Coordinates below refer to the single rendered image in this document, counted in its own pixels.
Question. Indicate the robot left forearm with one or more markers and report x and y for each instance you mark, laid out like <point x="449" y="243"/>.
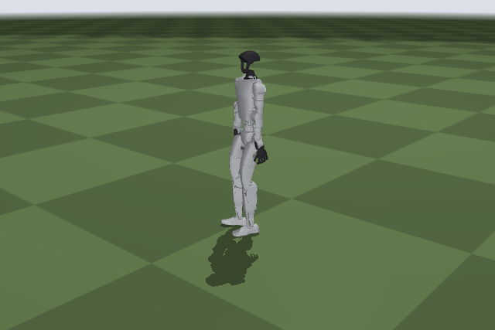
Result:
<point x="257" y="130"/>

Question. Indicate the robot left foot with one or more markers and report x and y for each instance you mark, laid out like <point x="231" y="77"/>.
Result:
<point x="244" y="230"/>

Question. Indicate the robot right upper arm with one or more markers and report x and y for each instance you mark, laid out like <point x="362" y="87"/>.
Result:
<point x="235" y="104"/>

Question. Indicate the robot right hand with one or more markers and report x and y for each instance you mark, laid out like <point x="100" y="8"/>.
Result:
<point x="235" y="133"/>

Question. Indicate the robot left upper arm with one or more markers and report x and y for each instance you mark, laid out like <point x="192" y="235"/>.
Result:
<point x="259" y="91"/>

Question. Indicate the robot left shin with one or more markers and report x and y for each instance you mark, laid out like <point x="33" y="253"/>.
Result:
<point x="249" y="203"/>

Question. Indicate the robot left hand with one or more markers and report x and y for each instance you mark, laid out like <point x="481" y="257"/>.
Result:
<point x="260" y="154"/>

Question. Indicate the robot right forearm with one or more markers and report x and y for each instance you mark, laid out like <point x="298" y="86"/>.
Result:
<point x="237" y="122"/>

